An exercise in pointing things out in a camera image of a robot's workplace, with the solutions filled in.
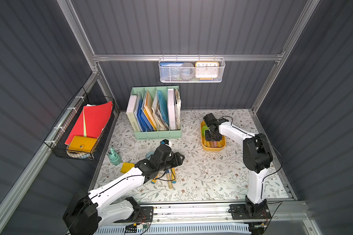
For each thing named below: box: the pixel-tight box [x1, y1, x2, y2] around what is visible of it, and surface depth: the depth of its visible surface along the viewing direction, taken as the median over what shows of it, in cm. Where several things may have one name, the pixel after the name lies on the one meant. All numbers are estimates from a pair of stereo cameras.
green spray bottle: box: [107, 146, 123, 166], surface depth 88 cm
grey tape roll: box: [179, 62, 196, 81], surface depth 89 cm
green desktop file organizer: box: [130, 85, 182, 140], surface depth 98 cm
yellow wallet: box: [68, 135, 98, 153], surface depth 65 cm
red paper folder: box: [64, 100, 114, 145], surface depth 77 cm
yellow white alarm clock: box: [195, 61, 220, 80], surface depth 90 cm
